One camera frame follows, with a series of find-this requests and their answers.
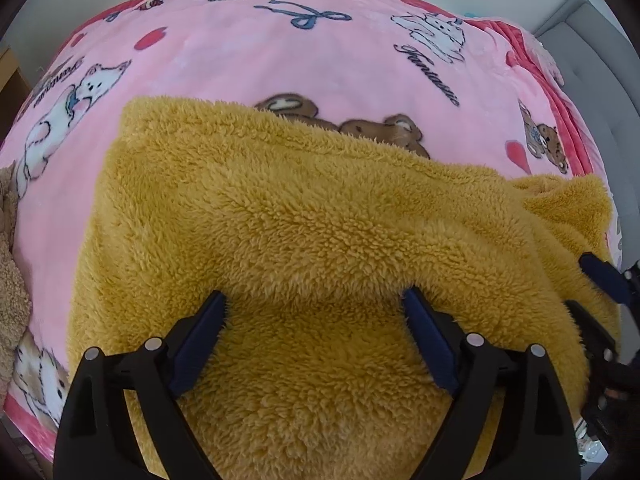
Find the brown teddy bear plush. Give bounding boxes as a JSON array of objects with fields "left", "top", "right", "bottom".
[{"left": 0, "top": 164, "right": 32, "bottom": 405}]

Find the wooden cabinet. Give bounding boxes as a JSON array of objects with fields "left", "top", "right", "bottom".
[{"left": 0, "top": 47, "right": 30, "bottom": 141}]

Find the pink cartoon print blanket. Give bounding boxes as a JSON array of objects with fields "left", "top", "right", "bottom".
[{"left": 1, "top": 0, "right": 605, "bottom": 457}]

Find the grey upholstered headboard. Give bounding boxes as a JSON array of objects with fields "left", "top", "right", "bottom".
[{"left": 535, "top": 0, "right": 639, "bottom": 268}]

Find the mustard yellow fleece garment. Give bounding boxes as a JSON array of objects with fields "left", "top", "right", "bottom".
[{"left": 67, "top": 98, "right": 620, "bottom": 479}]

